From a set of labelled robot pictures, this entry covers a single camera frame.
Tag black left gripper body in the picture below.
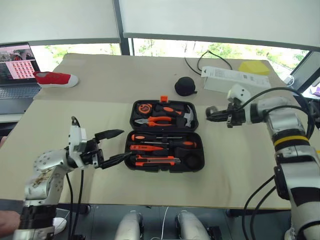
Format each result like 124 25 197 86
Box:
79 138 105 171

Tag yellow block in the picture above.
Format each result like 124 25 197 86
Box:
237 59 272 76

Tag black electrical tape roll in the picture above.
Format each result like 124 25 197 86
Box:
205 105 218 119

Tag black tool case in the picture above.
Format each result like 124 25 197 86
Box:
124 94 206 174

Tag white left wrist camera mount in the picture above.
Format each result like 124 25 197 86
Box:
67 124 88 167

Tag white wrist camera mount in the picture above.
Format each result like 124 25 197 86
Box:
226 83 252 107
67 124 88 167

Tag orange utility knife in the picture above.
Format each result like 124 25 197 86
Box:
134 154 181 167

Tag grey laptop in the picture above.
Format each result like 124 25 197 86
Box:
0 42 42 116

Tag white roller blind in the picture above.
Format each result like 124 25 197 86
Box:
0 0 120 44
119 0 320 49

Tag orange handled pliers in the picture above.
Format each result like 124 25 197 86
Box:
134 116 176 128

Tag orange tape measure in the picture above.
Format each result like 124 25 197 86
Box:
136 102 153 116

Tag black round pouch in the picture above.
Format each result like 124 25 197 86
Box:
174 76 198 97

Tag white shoe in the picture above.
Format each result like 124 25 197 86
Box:
53 216 68 235

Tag orange black handled hammer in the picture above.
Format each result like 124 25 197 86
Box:
154 104 197 128

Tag white cardboard box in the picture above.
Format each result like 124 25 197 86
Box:
200 65 272 92

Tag thin black cable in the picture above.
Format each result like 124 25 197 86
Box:
184 49 233 76

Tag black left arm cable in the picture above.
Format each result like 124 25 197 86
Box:
65 171 75 240
74 168 85 240

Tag silver left robot leg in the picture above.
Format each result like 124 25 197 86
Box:
114 210 145 240

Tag dark framed monitor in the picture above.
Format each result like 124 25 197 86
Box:
289 49 320 93

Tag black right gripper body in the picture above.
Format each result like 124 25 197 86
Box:
224 102 247 129

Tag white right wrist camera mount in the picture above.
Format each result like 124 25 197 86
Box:
226 83 252 107

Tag orange voltage tester pen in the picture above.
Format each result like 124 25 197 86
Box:
129 144 170 152

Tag red canvas shoe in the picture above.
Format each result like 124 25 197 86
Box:
33 71 79 88

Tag orange black screwdriver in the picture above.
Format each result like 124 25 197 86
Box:
139 140 196 149
131 134 177 141

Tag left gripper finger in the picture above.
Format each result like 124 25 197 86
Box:
101 152 132 171
94 129 125 144

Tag white floor cable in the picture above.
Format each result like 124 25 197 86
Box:
161 206 170 240

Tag white charger cable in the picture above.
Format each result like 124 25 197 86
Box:
283 74 296 87

